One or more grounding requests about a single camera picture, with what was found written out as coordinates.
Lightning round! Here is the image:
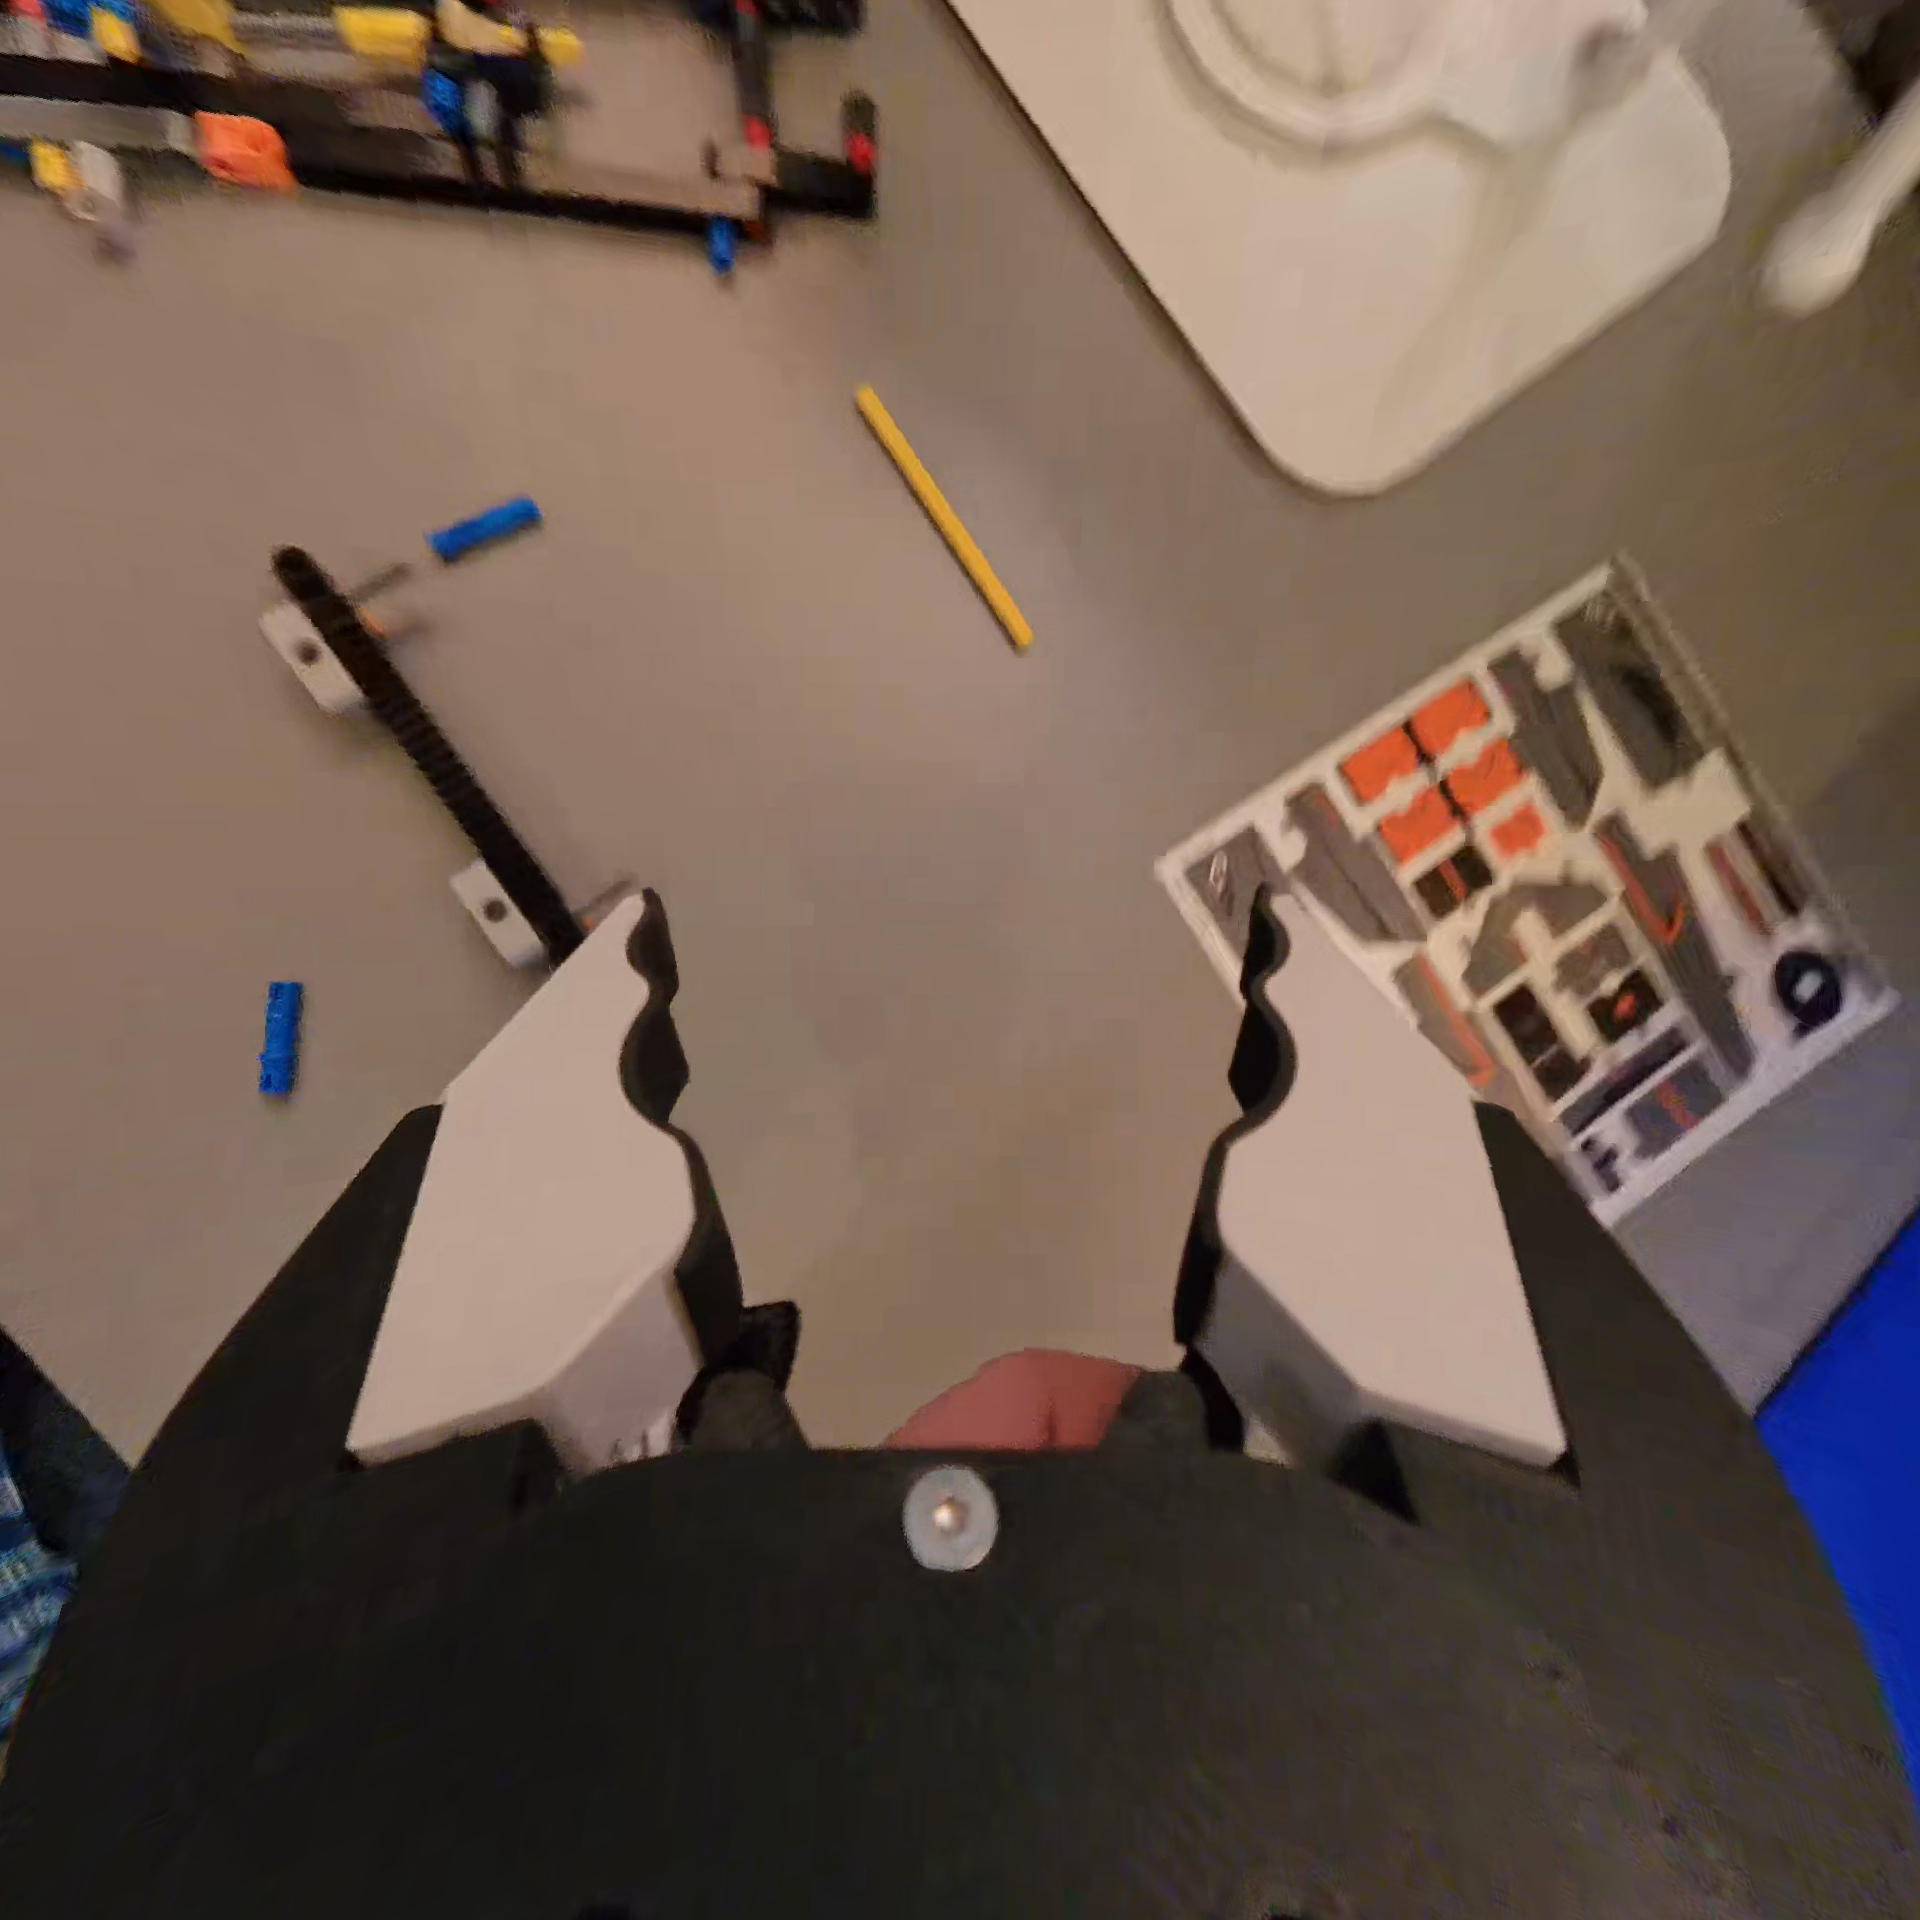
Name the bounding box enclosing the toy brick vehicle chassis assembly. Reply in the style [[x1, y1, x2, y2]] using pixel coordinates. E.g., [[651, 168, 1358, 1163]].
[[0, 0, 876, 286]]

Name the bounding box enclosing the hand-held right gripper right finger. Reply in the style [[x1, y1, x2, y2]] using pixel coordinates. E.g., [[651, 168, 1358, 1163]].
[[1168, 886, 1574, 1465]]

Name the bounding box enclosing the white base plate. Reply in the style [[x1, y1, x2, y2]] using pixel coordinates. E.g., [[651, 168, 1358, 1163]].
[[941, 0, 1735, 495]]

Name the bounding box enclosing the yellow toy axle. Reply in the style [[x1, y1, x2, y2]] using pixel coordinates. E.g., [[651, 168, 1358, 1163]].
[[857, 384, 1040, 661]]

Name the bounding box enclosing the blue flat object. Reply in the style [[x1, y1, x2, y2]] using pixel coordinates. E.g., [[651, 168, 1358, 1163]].
[[1751, 1208, 1920, 1758]]

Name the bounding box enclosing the clear acrylic stand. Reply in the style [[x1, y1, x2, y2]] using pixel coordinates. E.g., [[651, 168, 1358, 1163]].
[[1168, 0, 1920, 318]]

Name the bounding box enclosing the sticker sheet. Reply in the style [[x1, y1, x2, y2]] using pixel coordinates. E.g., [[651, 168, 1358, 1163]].
[[1152, 552, 1907, 1227]]

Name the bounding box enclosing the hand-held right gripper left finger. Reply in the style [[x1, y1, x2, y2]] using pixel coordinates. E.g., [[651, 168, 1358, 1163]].
[[341, 886, 749, 1465]]

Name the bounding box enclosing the black toy gear rack assembly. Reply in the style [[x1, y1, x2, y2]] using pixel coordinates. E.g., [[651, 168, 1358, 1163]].
[[258, 540, 644, 974]]

